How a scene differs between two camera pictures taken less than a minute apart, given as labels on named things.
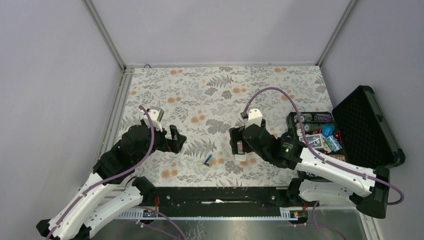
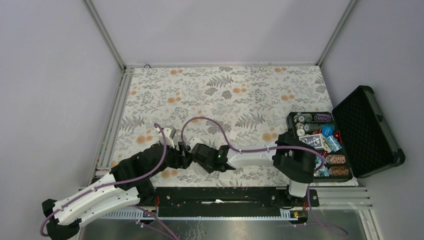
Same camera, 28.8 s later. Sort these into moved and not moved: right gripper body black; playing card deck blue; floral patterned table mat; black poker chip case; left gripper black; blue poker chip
Moved: left gripper black; right gripper body black
Not moved: playing card deck blue; blue poker chip; floral patterned table mat; black poker chip case
